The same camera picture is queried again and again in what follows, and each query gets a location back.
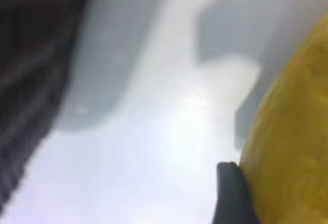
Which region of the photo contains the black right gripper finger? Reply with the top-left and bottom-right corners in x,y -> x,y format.
214,161 -> 260,224

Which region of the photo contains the yellow banana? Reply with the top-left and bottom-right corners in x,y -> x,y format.
234,11 -> 328,224

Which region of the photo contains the dark brown wicker basket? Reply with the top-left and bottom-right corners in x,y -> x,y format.
0,0 -> 91,209

